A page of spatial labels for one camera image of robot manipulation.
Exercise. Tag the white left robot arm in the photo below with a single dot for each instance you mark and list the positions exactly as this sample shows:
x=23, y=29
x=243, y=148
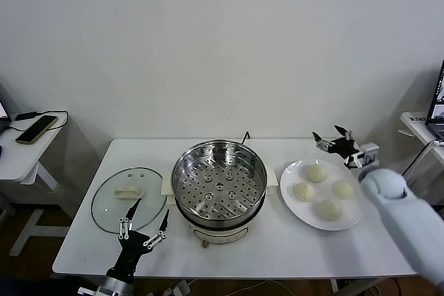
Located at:
x=118, y=285

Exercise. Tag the silver open laptop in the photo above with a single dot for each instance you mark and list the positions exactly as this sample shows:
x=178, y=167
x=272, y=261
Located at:
x=2, y=110

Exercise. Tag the white steamed baozi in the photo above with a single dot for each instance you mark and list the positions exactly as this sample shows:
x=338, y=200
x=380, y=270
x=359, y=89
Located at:
x=315, y=173
x=304, y=192
x=327, y=210
x=343, y=189

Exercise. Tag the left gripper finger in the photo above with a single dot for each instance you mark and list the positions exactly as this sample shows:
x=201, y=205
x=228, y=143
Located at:
x=162, y=228
x=130, y=214

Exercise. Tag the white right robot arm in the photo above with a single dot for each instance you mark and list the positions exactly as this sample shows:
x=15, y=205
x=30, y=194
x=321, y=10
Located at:
x=409, y=219

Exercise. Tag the white main table leg frame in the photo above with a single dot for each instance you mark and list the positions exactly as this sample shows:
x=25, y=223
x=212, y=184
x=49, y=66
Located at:
x=333, y=285

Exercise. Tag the dark open laptop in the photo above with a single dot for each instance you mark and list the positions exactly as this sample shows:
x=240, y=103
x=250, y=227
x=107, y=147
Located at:
x=437, y=102

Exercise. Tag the white electric cooker base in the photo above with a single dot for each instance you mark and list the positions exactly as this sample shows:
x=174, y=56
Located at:
x=222, y=232

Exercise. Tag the black smartphone with gold edge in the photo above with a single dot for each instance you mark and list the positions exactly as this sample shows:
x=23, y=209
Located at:
x=36, y=129

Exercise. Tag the perforated steel steamer basket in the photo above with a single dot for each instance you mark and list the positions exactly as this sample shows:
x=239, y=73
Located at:
x=194, y=171

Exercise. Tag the white power strip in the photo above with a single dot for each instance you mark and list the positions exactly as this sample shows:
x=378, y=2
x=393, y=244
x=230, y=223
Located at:
x=180, y=289

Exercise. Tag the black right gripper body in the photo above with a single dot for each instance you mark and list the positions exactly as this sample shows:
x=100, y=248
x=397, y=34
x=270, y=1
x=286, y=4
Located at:
x=341, y=148

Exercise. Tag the white round plate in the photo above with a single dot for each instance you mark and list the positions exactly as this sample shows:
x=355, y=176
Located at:
x=295, y=213

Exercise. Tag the white side table with phone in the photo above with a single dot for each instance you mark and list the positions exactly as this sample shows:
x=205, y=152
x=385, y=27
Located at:
x=21, y=162

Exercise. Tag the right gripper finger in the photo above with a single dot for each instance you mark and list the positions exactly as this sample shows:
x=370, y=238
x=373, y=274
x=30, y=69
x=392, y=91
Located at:
x=322, y=143
x=347, y=134

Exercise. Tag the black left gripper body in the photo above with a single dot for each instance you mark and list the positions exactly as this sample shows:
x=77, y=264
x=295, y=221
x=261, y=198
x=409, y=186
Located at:
x=130, y=251

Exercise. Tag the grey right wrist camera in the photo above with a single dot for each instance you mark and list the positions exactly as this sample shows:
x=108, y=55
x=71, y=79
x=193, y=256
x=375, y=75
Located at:
x=368, y=154

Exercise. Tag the white side table with laptop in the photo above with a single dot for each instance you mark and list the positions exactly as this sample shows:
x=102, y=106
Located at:
x=414, y=124

